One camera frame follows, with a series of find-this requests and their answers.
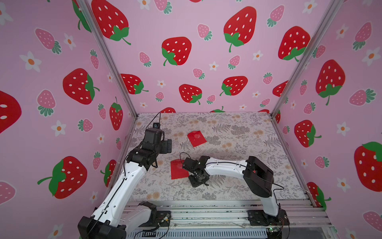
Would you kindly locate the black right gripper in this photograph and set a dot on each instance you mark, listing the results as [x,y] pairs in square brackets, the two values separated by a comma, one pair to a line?
[189,164]

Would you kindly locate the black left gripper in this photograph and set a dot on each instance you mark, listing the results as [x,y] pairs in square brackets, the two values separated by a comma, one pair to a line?
[165,146]

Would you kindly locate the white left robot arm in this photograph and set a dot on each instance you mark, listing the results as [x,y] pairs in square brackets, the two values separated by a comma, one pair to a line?
[105,222]

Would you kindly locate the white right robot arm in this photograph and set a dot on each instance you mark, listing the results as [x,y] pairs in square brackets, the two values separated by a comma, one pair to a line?
[258,177]

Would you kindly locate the red envelope near left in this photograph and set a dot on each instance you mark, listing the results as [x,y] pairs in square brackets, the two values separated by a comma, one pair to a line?
[177,171]

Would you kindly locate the red envelope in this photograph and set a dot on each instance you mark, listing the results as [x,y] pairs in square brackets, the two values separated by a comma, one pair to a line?
[177,171]
[196,138]

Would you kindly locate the red envelope far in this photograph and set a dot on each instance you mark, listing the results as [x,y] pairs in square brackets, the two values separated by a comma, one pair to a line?
[196,138]

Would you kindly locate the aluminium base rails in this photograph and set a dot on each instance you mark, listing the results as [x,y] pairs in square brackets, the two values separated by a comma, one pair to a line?
[230,219]

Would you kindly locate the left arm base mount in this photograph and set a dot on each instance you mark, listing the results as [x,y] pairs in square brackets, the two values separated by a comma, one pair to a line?
[149,216]

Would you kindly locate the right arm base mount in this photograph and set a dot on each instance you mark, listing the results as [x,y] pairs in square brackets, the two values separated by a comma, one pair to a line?
[259,218]

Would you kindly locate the aluminium frame post left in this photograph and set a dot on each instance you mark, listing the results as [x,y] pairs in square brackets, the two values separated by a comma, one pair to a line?
[90,18]

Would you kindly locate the aluminium frame post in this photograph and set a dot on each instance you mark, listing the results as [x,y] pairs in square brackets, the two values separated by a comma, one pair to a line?
[90,18]
[319,33]

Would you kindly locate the aluminium frame post right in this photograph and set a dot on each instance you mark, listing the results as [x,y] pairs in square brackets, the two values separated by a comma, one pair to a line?
[319,33]

